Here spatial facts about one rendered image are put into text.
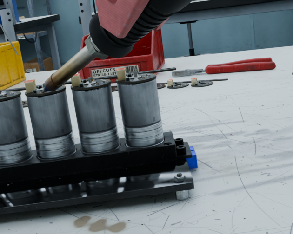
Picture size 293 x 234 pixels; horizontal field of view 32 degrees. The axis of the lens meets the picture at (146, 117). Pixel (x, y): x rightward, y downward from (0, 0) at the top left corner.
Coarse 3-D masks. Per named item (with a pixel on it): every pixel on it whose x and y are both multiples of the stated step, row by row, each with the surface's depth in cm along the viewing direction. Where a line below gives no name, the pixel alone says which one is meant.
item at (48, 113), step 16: (48, 96) 30; (64, 96) 31; (32, 112) 31; (48, 112) 31; (64, 112) 31; (32, 128) 32; (48, 128) 31; (64, 128) 31; (48, 144) 31; (64, 144) 31
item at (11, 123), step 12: (0, 96) 31; (0, 108) 31; (12, 108) 31; (0, 120) 31; (12, 120) 31; (24, 120) 32; (0, 132) 31; (12, 132) 31; (24, 132) 32; (0, 144) 31; (12, 144) 31; (24, 144) 32; (0, 156) 31; (12, 156) 31; (24, 156) 32
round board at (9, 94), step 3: (6, 93) 32; (9, 93) 32; (12, 93) 31; (15, 93) 32; (18, 93) 31; (3, 96) 31; (6, 96) 31; (9, 96) 31; (12, 96) 31; (15, 96) 31; (0, 99) 30; (3, 99) 30; (6, 99) 31
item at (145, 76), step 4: (128, 76) 32; (144, 76) 32; (148, 76) 31; (152, 76) 31; (116, 80) 31; (124, 80) 31; (128, 80) 31; (132, 80) 31; (140, 80) 30; (144, 80) 30; (148, 80) 31
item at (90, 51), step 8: (88, 40) 25; (88, 48) 26; (96, 48) 25; (80, 56) 27; (88, 56) 26; (96, 56) 26; (104, 56) 26; (64, 64) 28; (72, 64) 27; (80, 64) 27; (56, 72) 29; (64, 72) 28; (72, 72) 28; (48, 80) 29; (56, 80) 29; (64, 80) 29; (48, 88) 29; (56, 88) 29
